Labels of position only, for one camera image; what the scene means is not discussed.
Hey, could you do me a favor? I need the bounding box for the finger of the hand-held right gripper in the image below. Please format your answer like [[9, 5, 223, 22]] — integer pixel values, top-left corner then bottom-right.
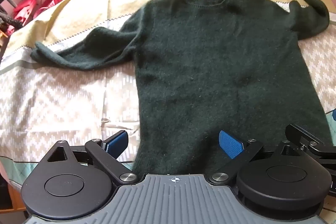
[[286, 124, 336, 161]]

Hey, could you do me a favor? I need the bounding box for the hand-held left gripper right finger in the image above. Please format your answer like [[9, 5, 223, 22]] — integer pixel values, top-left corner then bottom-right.
[[209, 130, 310, 185]]

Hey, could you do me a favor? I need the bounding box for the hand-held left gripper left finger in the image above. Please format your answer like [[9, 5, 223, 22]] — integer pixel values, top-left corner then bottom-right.
[[39, 130, 137, 185]]

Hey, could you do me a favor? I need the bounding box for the dark green knit sweater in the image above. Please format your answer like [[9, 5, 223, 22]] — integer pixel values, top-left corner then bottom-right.
[[30, 0, 334, 175]]

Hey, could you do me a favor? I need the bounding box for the beige patterned bedspread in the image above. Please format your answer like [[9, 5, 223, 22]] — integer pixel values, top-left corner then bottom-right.
[[0, 0, 336, 185]]

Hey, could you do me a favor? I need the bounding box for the wooden furniture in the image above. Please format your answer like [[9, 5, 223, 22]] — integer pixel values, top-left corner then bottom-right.
[[7, 183, 28, 212]]

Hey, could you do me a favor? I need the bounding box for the red bag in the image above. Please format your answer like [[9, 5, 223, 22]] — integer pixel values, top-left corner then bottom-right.
[[13, 0, 54, 28]]

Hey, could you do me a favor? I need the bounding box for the black braided strap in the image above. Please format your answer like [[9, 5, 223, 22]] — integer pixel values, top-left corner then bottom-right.
[[0, 12, 25, 30]]

